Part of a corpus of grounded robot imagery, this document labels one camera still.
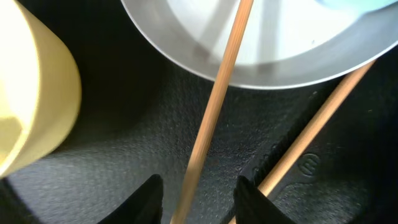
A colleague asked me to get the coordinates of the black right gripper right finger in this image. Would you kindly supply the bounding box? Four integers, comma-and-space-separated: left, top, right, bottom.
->
234, 175, 295, 224

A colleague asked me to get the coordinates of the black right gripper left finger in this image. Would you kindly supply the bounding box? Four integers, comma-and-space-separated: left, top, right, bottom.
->
98, 174, 164, 224

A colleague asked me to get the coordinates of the wooden chopstick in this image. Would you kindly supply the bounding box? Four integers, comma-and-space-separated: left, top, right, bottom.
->
228, 59, 377, 224
170, 0, 254, 224

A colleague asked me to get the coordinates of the yellow plastic bowl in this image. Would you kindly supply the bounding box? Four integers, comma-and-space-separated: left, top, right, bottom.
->
1, 0, 81, 177

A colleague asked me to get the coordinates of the round black serving tray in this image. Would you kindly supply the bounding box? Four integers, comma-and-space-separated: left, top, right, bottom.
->
1, 1, 397, 223

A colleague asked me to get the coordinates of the light grey round plate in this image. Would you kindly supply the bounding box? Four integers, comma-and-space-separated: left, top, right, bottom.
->
122, 0, 397, 90

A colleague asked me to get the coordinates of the light blue plastic cup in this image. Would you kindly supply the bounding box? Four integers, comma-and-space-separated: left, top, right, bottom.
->
317, 0, 397, 13

